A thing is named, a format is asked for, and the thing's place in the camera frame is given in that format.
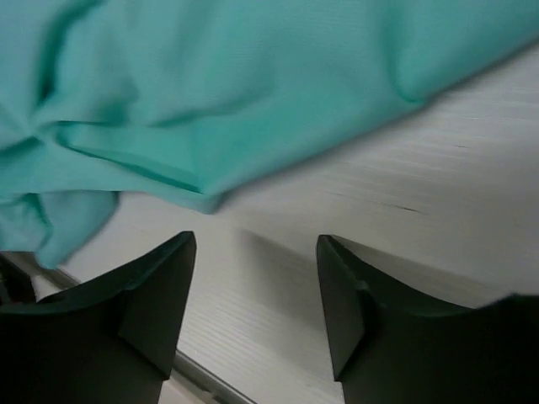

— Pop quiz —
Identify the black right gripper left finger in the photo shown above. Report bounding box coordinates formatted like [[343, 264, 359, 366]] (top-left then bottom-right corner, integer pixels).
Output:
[[1, 231, 196, 403]]

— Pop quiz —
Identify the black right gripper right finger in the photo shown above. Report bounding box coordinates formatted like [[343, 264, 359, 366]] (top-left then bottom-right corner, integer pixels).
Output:
[[317, 235, 538, 403]]

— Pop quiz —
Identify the teal t shirt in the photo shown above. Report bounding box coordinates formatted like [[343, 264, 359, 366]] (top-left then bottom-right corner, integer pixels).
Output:
[[1, 1, 538, 268]]

